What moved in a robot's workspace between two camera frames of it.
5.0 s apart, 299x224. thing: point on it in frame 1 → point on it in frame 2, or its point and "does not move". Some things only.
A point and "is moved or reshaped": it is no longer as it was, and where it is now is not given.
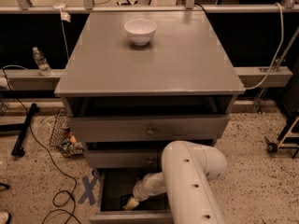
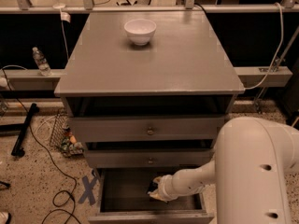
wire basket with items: [63, 139] does not move
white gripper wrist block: [139, 192] → [163, 187]
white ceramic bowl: [140, 30] does not move
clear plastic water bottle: [44, 68] does not move
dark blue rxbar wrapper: [124, 201] is moved or reshaped
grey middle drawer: [121, 159] does not move
